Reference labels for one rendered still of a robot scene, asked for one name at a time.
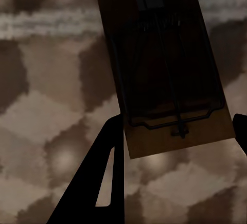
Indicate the mousetrap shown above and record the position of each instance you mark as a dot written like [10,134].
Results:
[167,83]

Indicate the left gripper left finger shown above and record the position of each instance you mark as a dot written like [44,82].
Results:
[77,205]

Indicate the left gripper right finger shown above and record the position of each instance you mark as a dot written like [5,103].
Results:
[240,127]

